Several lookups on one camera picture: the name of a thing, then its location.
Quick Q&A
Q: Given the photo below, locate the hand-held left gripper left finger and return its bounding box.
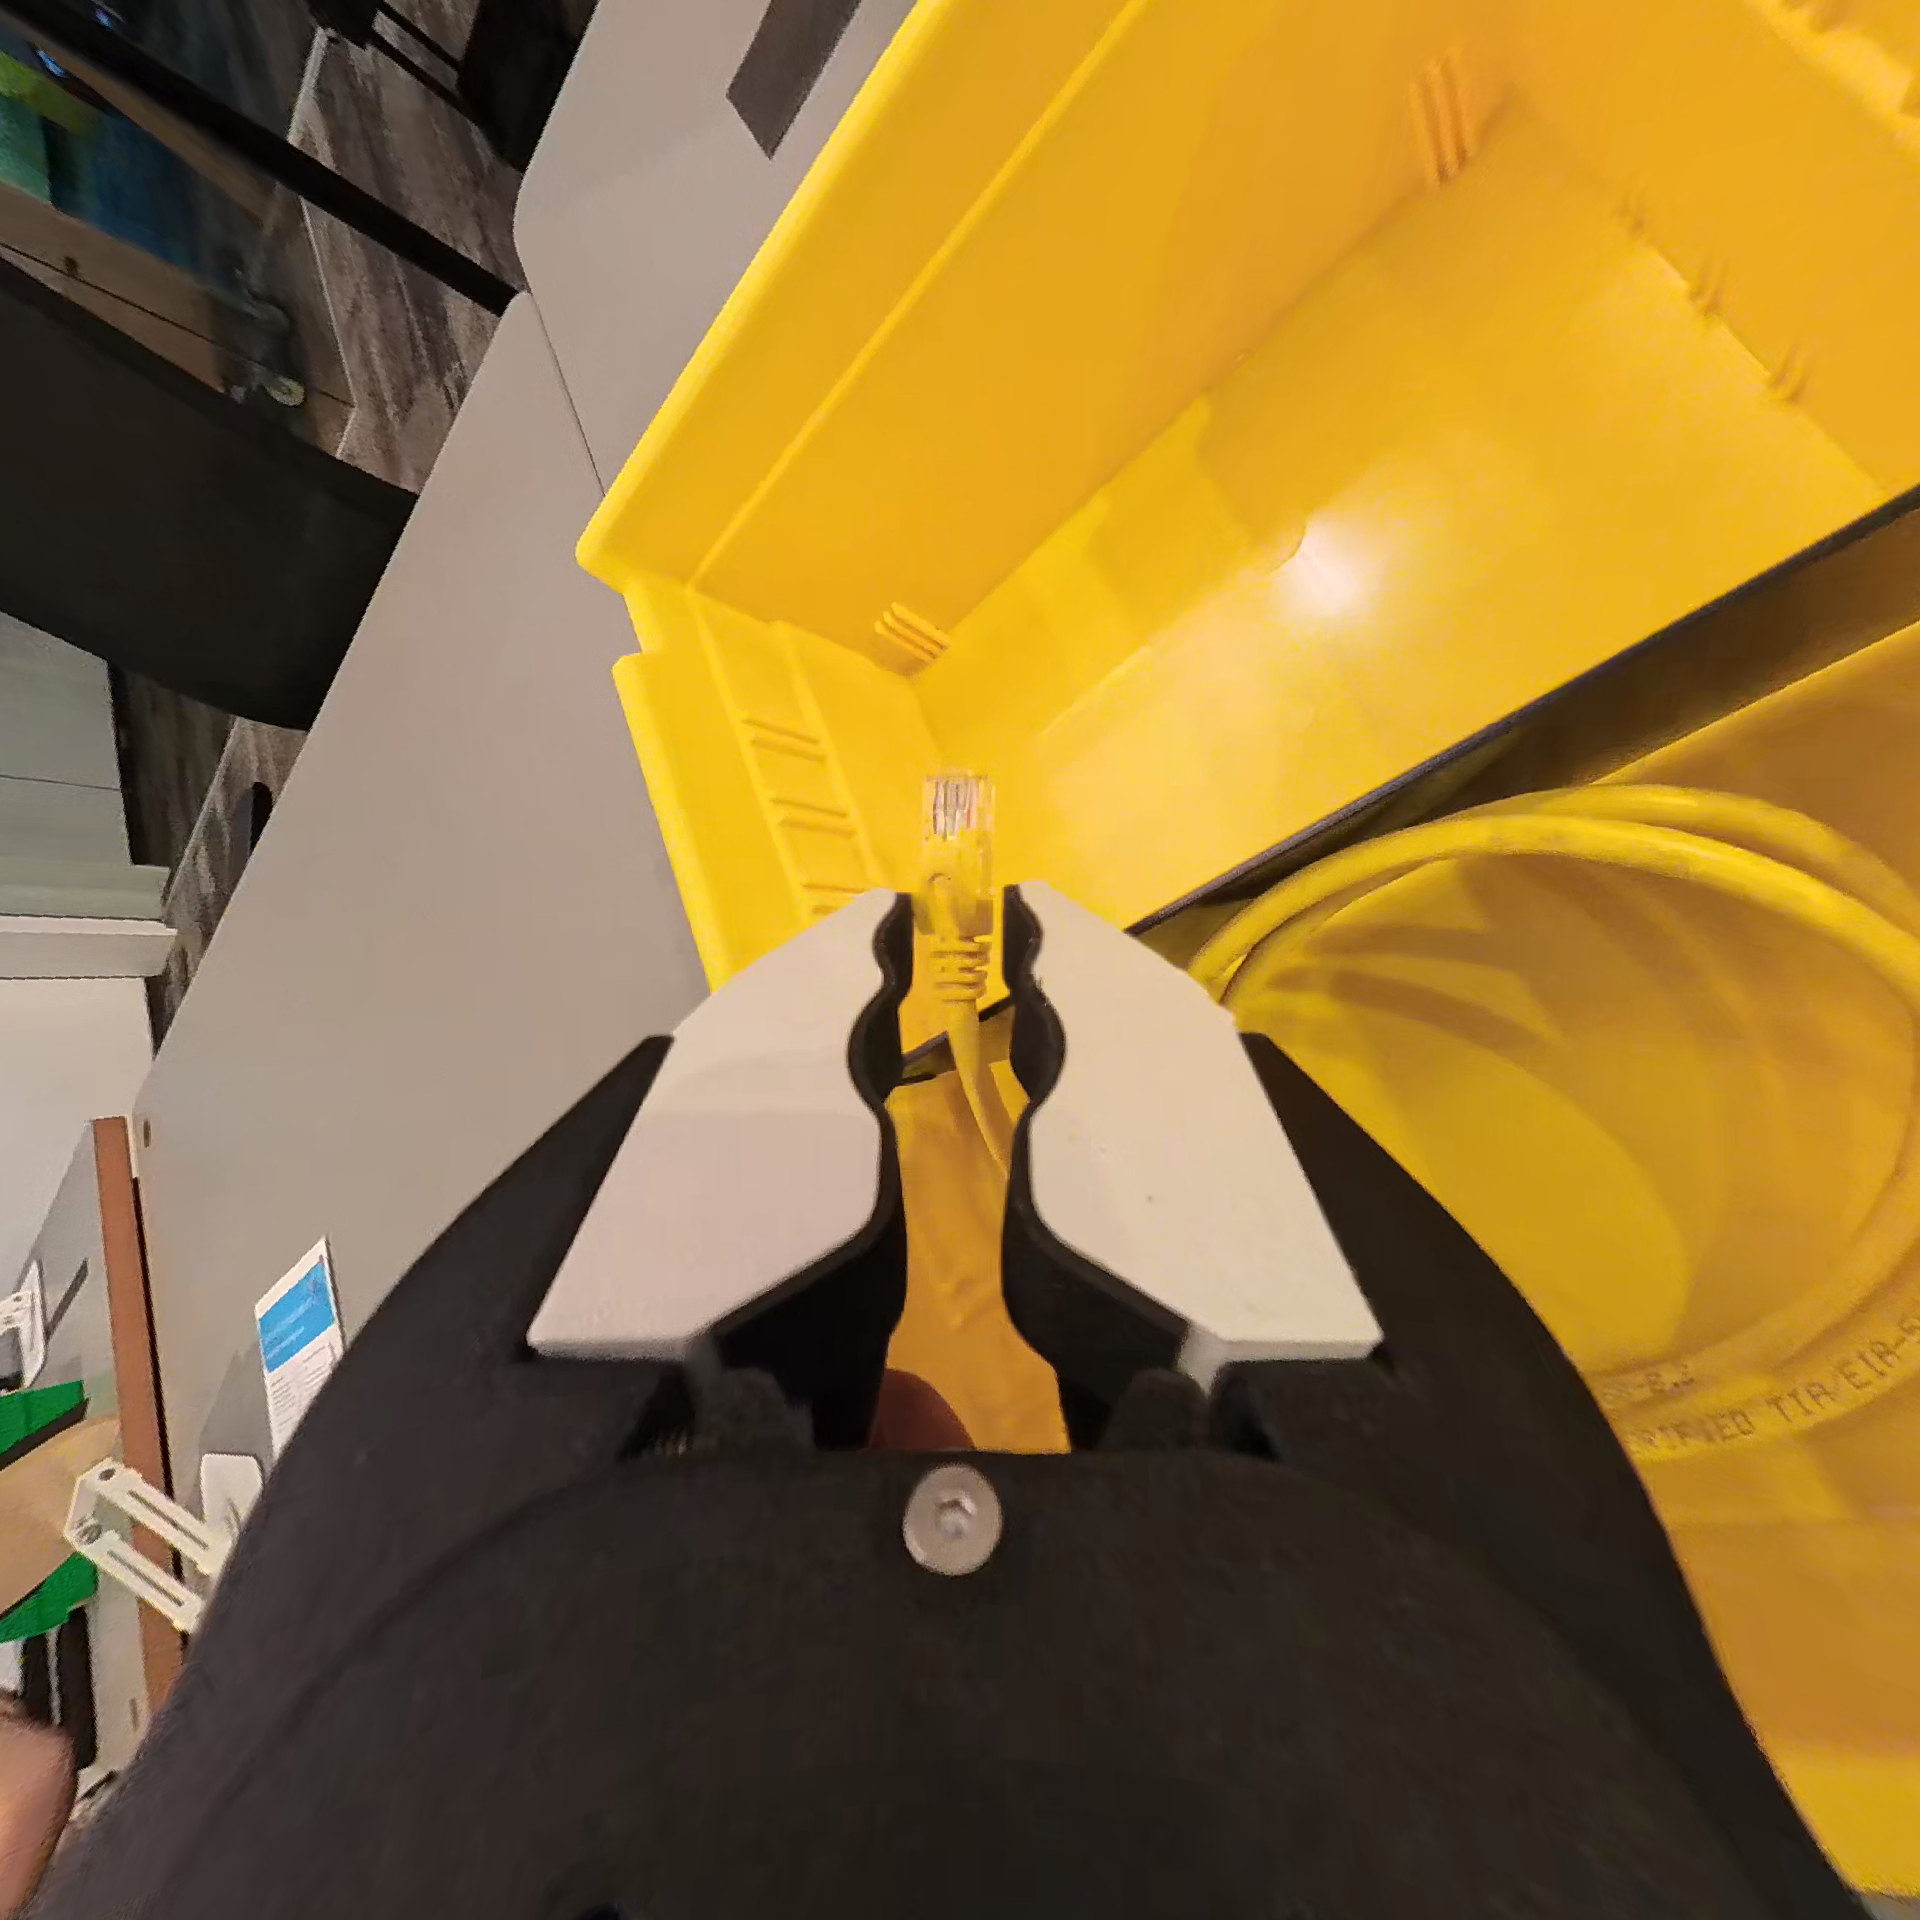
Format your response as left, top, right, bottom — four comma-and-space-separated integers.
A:
521, 885, 922, 1452

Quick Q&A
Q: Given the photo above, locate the yellow ethernet cable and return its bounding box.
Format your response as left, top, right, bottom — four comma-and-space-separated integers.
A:
896, 769, 1920, 1509

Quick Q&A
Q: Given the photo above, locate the brown background work table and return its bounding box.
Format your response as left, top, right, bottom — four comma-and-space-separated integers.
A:
89, 1114, 185, 1715

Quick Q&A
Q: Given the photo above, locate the large yellow plastic bin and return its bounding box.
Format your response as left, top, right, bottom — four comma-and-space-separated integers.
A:
577, 0, 1920, 1905

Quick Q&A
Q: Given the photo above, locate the person's left hand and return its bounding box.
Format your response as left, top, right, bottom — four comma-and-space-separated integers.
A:
872, 1370, 972, 1453

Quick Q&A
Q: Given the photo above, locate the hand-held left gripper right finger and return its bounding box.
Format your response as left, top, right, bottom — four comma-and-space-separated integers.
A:
1000, 879, 1386, 1449

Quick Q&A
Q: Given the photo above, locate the black bin divider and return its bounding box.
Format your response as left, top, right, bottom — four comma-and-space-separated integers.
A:
1126, 486, 1920, 945

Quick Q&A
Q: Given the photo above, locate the blue and white leaflet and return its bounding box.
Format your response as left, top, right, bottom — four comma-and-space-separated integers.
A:
251, 1234, 351, 1461

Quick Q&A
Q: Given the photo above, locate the green plastic bin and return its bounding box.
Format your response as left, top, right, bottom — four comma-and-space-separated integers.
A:
0, 1381, 97, 1647

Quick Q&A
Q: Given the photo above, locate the black office chair backrest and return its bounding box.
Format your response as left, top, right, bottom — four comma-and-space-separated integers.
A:
0, 275, 417, 731

